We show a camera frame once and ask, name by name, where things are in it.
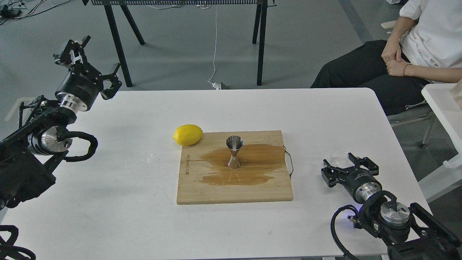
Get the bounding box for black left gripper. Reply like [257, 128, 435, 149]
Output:
[53, 35, 122, 112]

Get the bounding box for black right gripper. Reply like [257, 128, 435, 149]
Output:
[321, 152, 382, 204]

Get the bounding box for steel jigger measuring cup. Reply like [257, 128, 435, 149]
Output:
[226, 135, 244, 169]

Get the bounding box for clear plastic cup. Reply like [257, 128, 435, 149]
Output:
[327, 148, 351, 168]

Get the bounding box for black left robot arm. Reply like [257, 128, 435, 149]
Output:
[0, 36, 122, 209]

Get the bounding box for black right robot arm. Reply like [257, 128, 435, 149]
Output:
[321, 153, 461, 260]

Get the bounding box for white side table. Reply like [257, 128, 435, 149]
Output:
[418, 83, 462, 202]

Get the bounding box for yellow lemon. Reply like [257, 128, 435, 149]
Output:
[172, 125, 203, 146]

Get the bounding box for seated person white shirt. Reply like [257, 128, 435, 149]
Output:
[311, 0, 462, 116]

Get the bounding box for wooden cutting board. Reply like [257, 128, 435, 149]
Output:
[176, 130, 293, 205]

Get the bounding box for black metal table frame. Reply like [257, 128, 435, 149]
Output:
[82, 0, 278, 88]

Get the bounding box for black floor cables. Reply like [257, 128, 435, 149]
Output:
[0, 0, 73, 26]

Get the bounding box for white hanging cable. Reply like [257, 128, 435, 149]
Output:
[208, 4, 229, 90]

